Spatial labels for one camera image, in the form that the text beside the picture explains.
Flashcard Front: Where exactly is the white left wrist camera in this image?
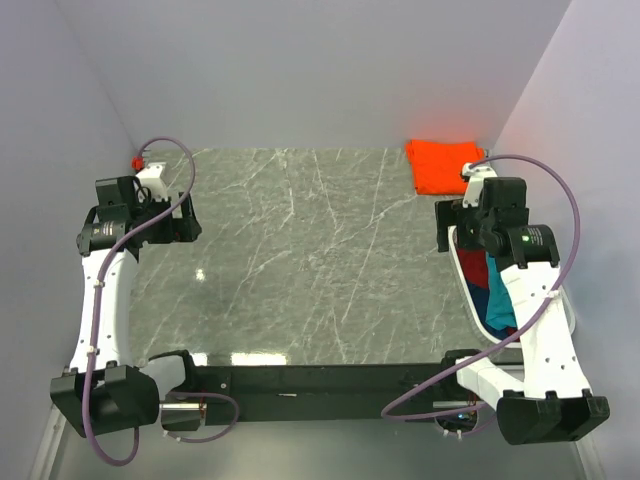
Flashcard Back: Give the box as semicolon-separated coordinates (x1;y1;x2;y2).
131;156;169;205

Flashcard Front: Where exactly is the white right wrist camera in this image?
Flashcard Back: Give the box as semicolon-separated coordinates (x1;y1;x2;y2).
461;162;497;208

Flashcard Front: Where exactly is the white laundry basket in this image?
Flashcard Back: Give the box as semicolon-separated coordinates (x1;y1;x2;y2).
447;224;577;346

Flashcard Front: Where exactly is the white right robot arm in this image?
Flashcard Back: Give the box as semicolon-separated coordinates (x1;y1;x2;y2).
436;174;610;445

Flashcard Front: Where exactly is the teal polo shirt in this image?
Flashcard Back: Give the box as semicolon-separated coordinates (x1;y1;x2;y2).
485;254;517;332

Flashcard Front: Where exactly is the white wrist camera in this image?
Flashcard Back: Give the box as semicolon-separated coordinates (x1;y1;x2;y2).
461;162;497;208
131;156;169;205

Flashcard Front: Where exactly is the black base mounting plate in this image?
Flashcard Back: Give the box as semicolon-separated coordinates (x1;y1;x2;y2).
161;349;476;432

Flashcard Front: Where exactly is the blue shirt in basket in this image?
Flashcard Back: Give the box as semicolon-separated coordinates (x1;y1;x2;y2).
467;284;517;340

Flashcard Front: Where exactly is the folded orange t shirt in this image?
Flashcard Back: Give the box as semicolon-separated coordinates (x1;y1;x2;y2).
405;140;486;196

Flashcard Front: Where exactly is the dark red shirt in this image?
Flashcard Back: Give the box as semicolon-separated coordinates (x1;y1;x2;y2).
456;248;489;290

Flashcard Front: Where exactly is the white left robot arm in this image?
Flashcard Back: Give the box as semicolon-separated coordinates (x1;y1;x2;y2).
50;164;201;436

